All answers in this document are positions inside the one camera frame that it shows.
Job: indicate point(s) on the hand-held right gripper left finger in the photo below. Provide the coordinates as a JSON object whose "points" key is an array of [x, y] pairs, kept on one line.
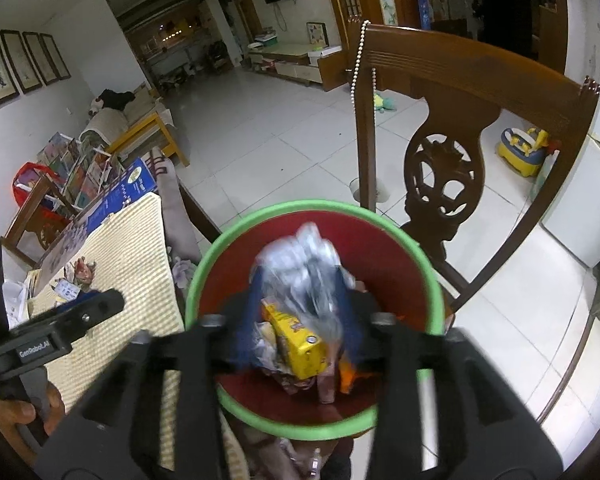
{"points": [[250, 310]]}

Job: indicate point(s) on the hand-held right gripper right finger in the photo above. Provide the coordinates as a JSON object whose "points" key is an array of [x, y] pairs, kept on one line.
{"points": [[347, 310]]}

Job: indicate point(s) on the yellow drink carton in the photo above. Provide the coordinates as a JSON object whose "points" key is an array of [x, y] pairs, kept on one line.
{"points": [[300, 345]]}

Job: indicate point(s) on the red bin with green rim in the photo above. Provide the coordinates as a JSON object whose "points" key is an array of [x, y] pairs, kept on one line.
{"points": [[380, 260]]}

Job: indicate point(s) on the grey paper ball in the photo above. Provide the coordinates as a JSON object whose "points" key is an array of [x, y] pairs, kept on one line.
{"points": [[300, 270]]}

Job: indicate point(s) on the orange snack wrapper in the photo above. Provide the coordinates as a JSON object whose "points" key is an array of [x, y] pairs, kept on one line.
{"points": [[352, 372]]}

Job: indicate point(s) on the person's left hand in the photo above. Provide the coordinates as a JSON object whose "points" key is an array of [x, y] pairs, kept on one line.
{"points": [[17, 412]]}

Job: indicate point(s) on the white blue toothpaste box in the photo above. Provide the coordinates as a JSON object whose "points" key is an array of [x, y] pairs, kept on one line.
{"points": [[67, 290]]}

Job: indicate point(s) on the white paper sheet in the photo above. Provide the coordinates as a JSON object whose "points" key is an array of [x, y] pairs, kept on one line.
{"points": [[15, 305]]}

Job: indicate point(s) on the crumpled printed wrapper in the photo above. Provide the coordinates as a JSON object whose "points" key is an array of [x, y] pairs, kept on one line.
{"points": [[85, 270]]}

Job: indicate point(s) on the brown wooden chair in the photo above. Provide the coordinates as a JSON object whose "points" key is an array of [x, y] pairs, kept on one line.
{"points": [[35, 210]]}

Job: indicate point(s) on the grey patterned blanket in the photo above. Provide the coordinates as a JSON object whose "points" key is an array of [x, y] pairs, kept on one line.
{"points": [[172, 210]]}

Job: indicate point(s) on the red bag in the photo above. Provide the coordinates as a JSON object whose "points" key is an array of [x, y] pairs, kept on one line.
{"points": [[25, 180]]}

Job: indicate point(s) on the blue printed box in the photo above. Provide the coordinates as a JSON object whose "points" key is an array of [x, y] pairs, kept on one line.
{"points": [[125, 185]]}

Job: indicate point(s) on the row of picture books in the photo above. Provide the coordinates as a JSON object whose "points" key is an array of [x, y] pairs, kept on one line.
{"points": [[75, 165]]}

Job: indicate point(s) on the yellow wooden bench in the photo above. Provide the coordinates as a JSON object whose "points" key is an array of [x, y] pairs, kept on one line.
{"points": [[150, 125]]}

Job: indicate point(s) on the yellow green toy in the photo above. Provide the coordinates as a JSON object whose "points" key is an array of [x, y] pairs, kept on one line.
{"points": [[382, 102]]}

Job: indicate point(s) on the yellow blue potty chair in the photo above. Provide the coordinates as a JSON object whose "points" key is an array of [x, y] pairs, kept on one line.
{"points": [[522, 152]]}

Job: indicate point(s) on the black cloth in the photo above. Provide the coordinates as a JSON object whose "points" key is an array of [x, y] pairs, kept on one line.
{"points": [[115, 99]]}

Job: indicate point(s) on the carved wooden chair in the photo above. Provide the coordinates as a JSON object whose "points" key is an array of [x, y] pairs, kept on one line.
{"points": [[460, 85]]}

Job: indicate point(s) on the white cabinet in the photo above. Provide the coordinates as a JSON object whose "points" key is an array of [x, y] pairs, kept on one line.
{"points": [[580, 210]]}

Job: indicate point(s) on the low television cabinet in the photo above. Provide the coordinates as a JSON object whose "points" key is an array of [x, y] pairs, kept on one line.
{"points": [[290, 60]]}

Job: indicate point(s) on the small framed star picture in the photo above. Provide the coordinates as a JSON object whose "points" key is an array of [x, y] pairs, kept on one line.
{"points": [[316, 35]]}

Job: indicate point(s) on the wooden display shelf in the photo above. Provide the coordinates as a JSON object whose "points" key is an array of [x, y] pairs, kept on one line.
{"points": [[170, 40]]}

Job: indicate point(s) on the small framed flower picture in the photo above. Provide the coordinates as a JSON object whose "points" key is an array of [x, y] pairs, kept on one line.
{"points": [[387, 7]]}

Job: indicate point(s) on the wooden partition screen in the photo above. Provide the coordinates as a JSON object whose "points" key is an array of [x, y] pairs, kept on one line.
{"points": [[350, 0]]}

